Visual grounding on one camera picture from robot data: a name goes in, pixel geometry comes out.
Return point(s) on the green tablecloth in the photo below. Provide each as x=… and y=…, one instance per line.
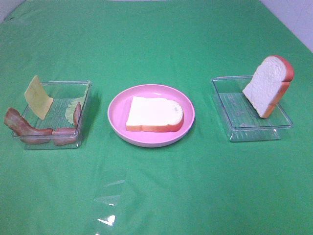
x=202, y=185

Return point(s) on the green lettuce leaf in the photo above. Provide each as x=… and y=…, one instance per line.
x=72, y=112

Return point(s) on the bread slice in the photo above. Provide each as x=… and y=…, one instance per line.
x=269, y=83
x=154, y=115

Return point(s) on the bacon strip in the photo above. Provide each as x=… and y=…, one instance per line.
x=21, y=127
x=68, y=132

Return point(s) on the yellow cheese slice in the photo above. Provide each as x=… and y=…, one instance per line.
x=37, y=99

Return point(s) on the pink round plate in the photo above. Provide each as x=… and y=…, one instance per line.
x=119, y=108

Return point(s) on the clear plastic tray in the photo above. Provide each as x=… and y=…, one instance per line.
x=63, y=93
x=240, y=120

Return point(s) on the clear right plastic tray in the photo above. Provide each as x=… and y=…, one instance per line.
x=240, y=120

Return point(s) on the clear left plastic tray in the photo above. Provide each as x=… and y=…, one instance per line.
x=63, y=93

